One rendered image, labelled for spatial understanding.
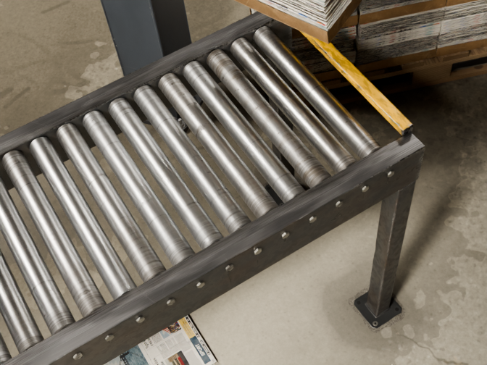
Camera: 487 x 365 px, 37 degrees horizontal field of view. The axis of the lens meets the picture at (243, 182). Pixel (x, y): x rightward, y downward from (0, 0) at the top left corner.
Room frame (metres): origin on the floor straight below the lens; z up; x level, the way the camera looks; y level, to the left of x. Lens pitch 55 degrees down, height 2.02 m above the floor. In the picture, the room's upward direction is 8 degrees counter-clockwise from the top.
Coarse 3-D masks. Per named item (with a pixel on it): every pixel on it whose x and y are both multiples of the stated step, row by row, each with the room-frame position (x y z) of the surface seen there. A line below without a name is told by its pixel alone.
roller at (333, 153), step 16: (240, 48) 1.22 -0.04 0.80; (256, 64) 1.16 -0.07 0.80; (256, 80) 1.14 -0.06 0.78; (272, 80) 1.11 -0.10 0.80; (272, 96) 1.07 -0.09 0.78; (288, 96) 1.05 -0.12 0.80; (288, 112) 1.02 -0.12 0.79; (304, 112) 1.00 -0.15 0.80; (304, 128) 0.97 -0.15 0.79; (320, 128) 0.95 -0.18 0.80; (320, 144) 0.92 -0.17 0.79; (336, 144) 0.91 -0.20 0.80; (336, 160) 0.87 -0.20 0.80; (352, 160) 0.86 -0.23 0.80
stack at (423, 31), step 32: (384, 0) 1.69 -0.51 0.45; (416, 0) 1.70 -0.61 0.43; (480, 0) 1.72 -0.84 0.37; (352, 32) 1.68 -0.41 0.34; (384, 32) 1.69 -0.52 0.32; (416, 32) 1.70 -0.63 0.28; (448, 32) 1.70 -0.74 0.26; (480, 32) 1.72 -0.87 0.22; (320, 64) 1.67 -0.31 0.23; (416, 64) 1.70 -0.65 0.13; (448, 64) 1.71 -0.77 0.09; (352, 96) 1.68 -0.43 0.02
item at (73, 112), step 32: (224, 32) 1.28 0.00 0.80; (288, 32) 1.32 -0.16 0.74; (160, 64) 1.20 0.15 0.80; (96, 96) 1.13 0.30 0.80; (128, 96) 1.13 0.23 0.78; (160, 96) 1.16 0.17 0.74; (32, 128) 1.06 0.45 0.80; (0, 160) 1.00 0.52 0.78; (32, 160) 1.02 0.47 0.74; (64, 160) 1.05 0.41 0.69
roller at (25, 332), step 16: (0, 256) 0.75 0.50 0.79; (0, 272) 0.71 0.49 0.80; (0, 288) 0.67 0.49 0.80; (16, 288) 0.67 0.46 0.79; (0, 304) 0.64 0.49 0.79; (16, 304) 0.64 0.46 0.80; (16, 320) 0.60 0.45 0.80; (32, 320) 0.60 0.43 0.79; (16, 336) 0.57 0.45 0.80; (32, 336) 0.57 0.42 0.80
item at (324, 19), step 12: (264, 0) 1.16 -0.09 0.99; (276, 0) 1.14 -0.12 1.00; (288, 0) 1.11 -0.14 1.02; (300, 0) 1.09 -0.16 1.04; (312, 0) 1.06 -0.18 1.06; (324, 0) 1.05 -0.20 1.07; (336, 0) 1.08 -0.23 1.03; (348, 0) 1.11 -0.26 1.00; (288, 12) 1.12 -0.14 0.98; (300, 12) 1.10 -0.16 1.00; (312, 12) 1.07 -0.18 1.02; (324, 12) 1.05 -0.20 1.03; (336, 12) 1.08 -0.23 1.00; (312, 24) 1.08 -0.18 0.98; (324, 24) 1.06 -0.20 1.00
